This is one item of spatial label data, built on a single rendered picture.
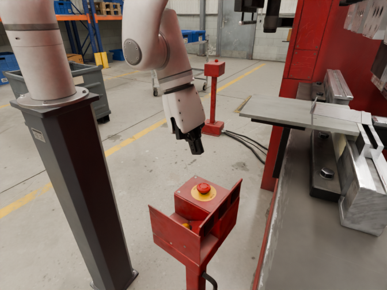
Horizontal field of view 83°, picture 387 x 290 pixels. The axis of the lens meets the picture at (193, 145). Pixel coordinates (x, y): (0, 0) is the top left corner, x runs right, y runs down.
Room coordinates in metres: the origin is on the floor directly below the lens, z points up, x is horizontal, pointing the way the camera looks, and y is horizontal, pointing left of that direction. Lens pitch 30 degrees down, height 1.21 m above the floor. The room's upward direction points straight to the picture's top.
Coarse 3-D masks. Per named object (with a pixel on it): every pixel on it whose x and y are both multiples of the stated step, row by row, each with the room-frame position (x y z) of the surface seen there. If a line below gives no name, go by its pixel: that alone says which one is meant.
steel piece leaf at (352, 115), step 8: (312, 104) 0.53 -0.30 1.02; (312, 112) 0.53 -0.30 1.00; (320, 112) 0.53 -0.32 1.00; (328, 112) 0.53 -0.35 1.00; (336, 112) 0.53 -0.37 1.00; (344, 112) 0.53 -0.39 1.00; (352, 112) 0.53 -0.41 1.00; (360, 112) 0.53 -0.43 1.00; (352, 120) 0.48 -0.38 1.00; (360, 120) 0.48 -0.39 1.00
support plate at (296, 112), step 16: (256, 96) 0.67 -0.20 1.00; (272, 96) 0.67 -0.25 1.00; (240, 112) 0.53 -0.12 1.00; (256, 112) 0.53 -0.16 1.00; (272, 112) 0.53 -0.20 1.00; (288, 112) 0.53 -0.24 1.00; (304, 112) 0.53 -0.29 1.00; (320, 128) 0.45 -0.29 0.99; (336, 128) 0.44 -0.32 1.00; (352, 128) 0.44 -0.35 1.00
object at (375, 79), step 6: (378, 48) 0.54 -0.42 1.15; (384, 48) 0.50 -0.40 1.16; (378, 54) 0.53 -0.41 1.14; (384, 54) 0.49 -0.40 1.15; (378, 60) 0.51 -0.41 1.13; (384, 60) 0.47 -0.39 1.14; (372, 66) 0.54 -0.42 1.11; (378, 66) 0.49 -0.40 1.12; (384, 66) 0.46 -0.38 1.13; (372, 72) 0.52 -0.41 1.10; (378, 72) 0.48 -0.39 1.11; (384, 72) 0.45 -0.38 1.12; (372, 78) 0.53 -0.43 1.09; (378, 78) 0.46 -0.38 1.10; (384, 78) 0.45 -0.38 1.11; (378, 84) 0.48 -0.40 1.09; (384, 84) 0.45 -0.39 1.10
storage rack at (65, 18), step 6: (60, 0) 6.59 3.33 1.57; (84, 0) 6.12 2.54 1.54; (84, 6) 6.12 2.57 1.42; (0, 18) 4.58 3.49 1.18; (60, 18) 5.55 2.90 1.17; (66, 18) 5.66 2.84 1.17; (72, 18) 5.78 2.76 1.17; (78, 18) 5.92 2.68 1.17; (84, 18) 6.05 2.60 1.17; (66, 24) 6.58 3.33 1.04; (84, 24) 6.25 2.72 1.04; (90, 24) 6.16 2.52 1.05; (90, 30) 6.12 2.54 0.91; (72, 36) 6.64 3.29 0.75; (90, 36) 6.12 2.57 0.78; (72, 42) 6.61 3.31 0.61; (84, 42) 6.35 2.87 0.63; (72, 48) 6.59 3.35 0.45; (84, 60) 6.43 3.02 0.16
